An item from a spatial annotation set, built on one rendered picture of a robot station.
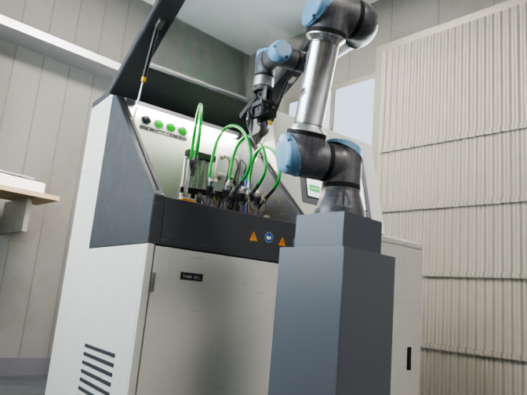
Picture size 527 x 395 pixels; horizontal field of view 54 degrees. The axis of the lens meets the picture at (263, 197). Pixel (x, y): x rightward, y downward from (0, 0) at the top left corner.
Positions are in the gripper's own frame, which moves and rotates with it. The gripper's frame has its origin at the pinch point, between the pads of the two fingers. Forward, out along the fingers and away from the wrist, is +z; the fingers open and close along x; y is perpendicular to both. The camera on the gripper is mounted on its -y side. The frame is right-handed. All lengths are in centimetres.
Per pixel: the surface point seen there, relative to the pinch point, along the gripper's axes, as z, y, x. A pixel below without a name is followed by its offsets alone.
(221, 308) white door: 61, -3, -5
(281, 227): 29.0, -3.1, 17.8
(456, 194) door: -21, -40, 187
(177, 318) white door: 65, -3, -22
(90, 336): 75, -43, -35
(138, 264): 49, -8, -35
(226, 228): 33.1, -3.0, -6.6
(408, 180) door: -35, -75, 183
